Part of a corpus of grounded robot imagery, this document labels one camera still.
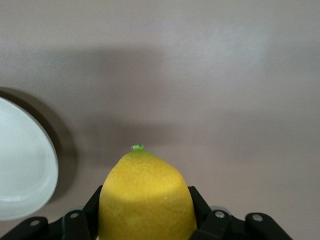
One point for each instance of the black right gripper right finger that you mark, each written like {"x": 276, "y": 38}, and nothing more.
{"x": 212, "y": 225}

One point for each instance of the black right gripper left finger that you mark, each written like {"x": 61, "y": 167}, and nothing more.
{"x": 82, "y": 225}

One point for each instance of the yellow lemon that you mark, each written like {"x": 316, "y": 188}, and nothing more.
{"x": 147, "y": 195}

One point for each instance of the pale beige plate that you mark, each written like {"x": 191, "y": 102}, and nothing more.
{"x": 22, "y": 162}

